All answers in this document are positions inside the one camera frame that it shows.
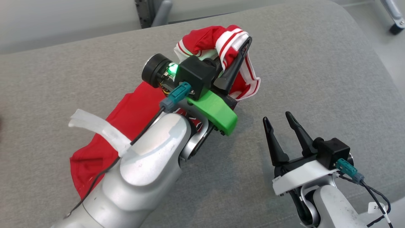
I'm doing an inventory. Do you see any black right cable, teal plug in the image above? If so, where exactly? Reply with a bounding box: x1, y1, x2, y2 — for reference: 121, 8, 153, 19
335, 158, 393, 228

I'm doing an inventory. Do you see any small white cable label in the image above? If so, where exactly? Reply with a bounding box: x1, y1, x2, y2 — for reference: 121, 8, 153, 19
368, 202, 389, 216

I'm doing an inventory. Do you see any red Bulls jersey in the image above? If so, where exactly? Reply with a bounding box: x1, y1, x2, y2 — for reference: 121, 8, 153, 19
70, 25, 261, 200

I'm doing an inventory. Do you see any grey fabric sofa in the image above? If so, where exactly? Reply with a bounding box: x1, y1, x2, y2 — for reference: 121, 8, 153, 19
0, 0, 405, 228

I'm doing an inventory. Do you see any grey round tube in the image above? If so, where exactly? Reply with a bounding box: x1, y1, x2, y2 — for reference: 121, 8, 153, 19
151, 0, 173, 27

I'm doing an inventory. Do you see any black cable, teal plug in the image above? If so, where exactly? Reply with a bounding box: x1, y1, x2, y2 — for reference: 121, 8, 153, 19
65, 82, 192, 219
335, 158, 393, 228

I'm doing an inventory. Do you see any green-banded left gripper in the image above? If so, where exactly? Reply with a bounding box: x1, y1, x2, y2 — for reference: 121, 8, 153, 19
141, 36, 252, 136

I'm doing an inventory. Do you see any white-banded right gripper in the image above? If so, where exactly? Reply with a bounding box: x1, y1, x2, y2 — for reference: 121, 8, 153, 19
263, 111, 339, 227

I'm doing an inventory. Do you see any white tape strip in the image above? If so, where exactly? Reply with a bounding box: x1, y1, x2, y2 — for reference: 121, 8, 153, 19
68, 109, 132, 157

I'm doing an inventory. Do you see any black left cable, teal plug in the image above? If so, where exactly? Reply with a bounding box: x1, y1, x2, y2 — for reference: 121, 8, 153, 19
65, 82, 192, 219

